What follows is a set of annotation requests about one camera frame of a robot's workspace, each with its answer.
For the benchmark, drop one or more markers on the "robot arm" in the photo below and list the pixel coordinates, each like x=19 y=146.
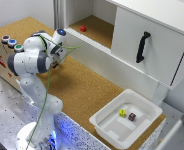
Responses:
x=28 y=63

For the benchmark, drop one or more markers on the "blue button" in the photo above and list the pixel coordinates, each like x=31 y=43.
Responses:
x=12 y=42

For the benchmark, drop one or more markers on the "white plastic box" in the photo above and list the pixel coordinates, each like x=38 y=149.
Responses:
x=115 y=128

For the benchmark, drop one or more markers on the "yellow block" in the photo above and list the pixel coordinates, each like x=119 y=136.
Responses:
x=122 y=113

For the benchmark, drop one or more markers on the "white sliding door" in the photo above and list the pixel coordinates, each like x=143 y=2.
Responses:
x=158 y=50

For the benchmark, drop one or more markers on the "green button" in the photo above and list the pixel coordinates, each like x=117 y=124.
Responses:
x=18 y=47

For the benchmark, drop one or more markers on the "pink block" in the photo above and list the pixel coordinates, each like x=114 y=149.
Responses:
x=82 y=28

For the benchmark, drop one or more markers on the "red button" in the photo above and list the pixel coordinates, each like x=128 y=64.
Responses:
x=5 y=38

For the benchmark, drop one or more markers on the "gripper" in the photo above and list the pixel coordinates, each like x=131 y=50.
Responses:
x=57 y=53

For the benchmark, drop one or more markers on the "purple block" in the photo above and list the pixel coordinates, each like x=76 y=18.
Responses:
x=132 y=116

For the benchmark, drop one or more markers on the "white cabinet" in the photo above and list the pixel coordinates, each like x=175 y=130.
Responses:
x=102 y=56

